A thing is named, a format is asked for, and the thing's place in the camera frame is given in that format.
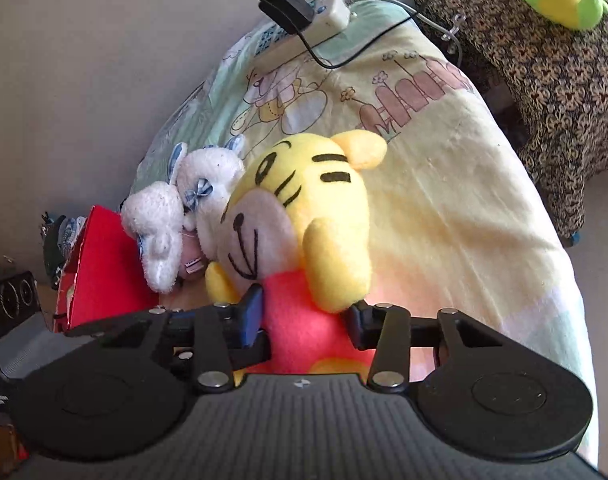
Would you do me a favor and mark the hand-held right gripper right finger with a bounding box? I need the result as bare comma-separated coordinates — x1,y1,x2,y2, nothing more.
344,301,505,394

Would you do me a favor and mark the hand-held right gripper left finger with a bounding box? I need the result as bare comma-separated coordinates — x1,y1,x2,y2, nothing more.
65,284,273,395

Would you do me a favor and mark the pink plush toy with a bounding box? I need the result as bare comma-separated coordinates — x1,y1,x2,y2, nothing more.
176,237,210,281

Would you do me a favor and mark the red cardboard box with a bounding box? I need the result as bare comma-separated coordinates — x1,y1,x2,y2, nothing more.
54,204,172,333

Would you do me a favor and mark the yellow tiger plush toy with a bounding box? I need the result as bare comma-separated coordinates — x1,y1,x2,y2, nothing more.
204,129,415,376

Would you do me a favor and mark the white fluffy plush toy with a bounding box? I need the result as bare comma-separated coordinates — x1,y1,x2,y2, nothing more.
120,182,185,293

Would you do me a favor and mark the white bunny plush toy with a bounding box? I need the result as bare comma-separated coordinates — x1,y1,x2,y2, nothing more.
171,135,250,261

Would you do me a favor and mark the pile of clothes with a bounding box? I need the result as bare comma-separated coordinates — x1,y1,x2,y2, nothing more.
41,211,87,291

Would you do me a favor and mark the cartoon printed bed sheet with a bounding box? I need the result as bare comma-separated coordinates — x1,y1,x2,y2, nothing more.
129,0,600,466

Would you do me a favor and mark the white power strip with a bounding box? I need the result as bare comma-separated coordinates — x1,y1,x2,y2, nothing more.
251,0,357,78

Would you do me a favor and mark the black power adapter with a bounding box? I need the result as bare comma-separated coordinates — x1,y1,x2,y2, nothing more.
258,0,315,35

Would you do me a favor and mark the leopard print cloth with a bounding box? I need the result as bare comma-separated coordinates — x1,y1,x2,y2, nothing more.
413,0,608,248

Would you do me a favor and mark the black cable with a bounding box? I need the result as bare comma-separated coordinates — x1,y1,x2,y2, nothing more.
234,0,442,70

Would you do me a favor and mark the grey cable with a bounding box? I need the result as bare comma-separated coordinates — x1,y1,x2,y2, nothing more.
349,0,465,68

